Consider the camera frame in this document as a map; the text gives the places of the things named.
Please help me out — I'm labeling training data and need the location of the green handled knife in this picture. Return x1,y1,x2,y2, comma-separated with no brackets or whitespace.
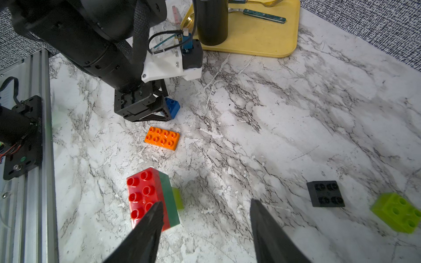
228,8,286,24

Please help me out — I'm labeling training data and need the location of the red long lego brick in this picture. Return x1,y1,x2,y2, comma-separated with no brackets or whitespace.
126,168,170,232

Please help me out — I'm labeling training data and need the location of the black mug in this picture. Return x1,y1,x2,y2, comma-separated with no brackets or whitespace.
195,0,228,46

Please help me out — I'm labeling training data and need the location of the dark green long lego brick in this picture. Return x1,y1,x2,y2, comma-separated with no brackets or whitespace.
159,172,180,231

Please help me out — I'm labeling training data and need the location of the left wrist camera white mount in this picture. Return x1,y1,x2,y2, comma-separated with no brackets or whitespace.
141,27,203,83

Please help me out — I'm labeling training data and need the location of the lime green square lego brick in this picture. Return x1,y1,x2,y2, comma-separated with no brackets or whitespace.
172,187,184,210

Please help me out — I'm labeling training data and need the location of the pink handled fork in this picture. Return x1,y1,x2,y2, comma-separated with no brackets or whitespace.
172,5,182,25

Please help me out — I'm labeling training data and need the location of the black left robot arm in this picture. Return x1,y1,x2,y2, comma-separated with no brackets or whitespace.
1,1,171,122

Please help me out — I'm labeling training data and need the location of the blue square lego brick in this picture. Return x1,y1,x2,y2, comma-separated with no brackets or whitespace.
165,98,180,119

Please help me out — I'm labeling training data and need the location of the aluminium front rail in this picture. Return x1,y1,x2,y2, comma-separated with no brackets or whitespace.
1,50,58,263

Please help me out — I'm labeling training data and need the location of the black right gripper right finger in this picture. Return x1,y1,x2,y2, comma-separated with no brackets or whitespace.
250,199,310,263

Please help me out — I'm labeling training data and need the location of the orange long lego brick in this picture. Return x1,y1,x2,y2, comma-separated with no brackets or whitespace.
144,127,180,151

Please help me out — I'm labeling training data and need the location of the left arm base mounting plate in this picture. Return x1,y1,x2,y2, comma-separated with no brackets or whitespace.
1,95,43,180

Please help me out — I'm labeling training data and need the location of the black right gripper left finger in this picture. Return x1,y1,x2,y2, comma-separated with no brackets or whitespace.
105,202,163,263

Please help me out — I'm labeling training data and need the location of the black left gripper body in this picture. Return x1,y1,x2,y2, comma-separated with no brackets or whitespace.
114,79,168,122

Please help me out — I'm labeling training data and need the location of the lime green lego brick far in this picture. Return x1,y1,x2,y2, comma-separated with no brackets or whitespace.
370,193,421,234

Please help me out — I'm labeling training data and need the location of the black square lego brick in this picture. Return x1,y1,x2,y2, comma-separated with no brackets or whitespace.
307,181,345,208

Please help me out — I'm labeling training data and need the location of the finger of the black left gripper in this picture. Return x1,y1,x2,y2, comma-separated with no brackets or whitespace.
138,96,173,122

